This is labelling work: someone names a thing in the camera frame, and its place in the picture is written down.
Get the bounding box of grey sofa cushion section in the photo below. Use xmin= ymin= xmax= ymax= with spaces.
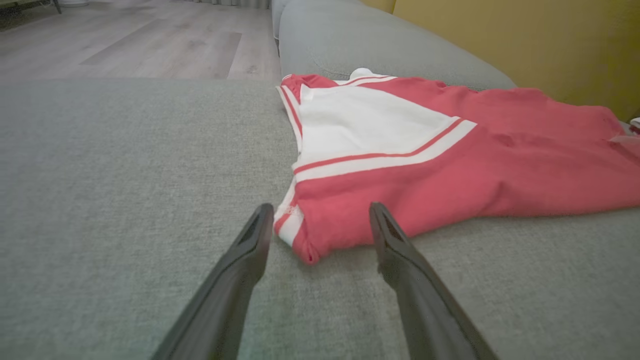
xmin=271 ymin=0 xmax=517 ymax=92

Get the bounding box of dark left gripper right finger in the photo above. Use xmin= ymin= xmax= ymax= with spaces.
xmin=369 ymin=201 xmax=501 ymax=360

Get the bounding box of red white basketball jersey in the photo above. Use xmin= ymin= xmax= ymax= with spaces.
xmin=272 ymin=67 xmax=640 ymax=266

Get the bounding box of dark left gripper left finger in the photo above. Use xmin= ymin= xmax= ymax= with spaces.
xmin=152 ymin=202 xmax=275 ymax=360

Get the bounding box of grey sofa seat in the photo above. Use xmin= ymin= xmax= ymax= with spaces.
xmin=0 ymin=77 xmax=640 ymax=360

